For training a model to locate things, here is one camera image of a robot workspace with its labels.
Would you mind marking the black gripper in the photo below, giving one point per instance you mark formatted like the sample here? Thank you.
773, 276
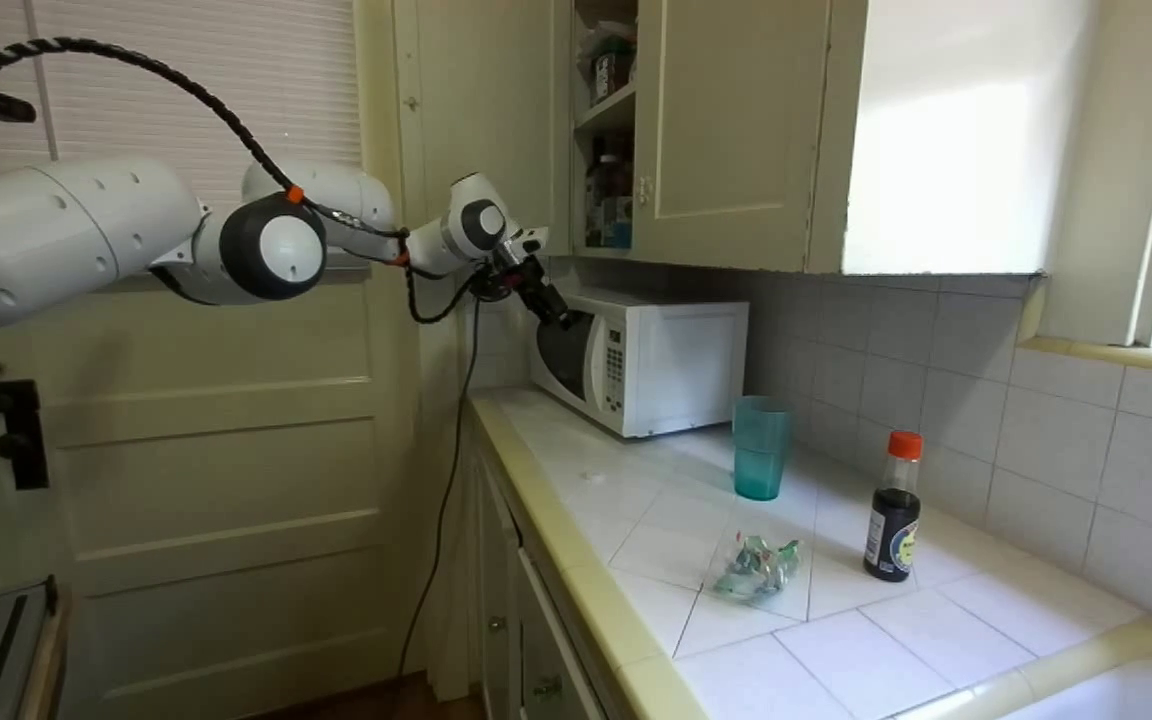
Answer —
524, 276

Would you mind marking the black microwave door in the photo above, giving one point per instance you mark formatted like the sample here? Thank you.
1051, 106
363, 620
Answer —
565, 367

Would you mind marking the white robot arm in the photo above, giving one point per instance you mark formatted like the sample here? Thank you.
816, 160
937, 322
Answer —
83, 226

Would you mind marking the white microwave oven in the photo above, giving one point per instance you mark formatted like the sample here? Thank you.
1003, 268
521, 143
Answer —
665, 367

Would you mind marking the cream panelled door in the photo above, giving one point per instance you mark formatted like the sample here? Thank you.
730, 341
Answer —
222, 496

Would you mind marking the black door latch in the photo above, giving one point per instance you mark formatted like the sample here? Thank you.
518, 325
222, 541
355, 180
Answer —
23, 438

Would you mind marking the teal plastic cup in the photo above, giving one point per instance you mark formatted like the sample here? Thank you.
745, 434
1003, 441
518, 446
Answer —
762, 446

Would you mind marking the items on cabinet shelf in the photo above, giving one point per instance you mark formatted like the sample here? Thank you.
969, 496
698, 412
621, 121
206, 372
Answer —
605, 130

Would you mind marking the crumpled green plastic wrapper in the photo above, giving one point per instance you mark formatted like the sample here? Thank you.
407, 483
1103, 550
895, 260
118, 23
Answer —
758, 570

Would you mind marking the cream lower cabinet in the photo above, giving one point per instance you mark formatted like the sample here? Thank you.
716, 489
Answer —
538, 652

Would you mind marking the soy sauce bottle red cap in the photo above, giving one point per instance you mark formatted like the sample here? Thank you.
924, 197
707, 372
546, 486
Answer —
895, 519

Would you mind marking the white window blind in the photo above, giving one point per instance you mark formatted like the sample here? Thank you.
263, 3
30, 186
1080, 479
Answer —
281, 66

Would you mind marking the white sink basin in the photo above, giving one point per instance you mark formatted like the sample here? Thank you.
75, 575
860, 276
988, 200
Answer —
1121, 692

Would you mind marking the cream upper wall cabinet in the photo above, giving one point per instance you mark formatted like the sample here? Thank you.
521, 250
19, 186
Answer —
846, 137

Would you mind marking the window frame right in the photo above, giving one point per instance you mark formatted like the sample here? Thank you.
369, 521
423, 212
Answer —
1099, 268

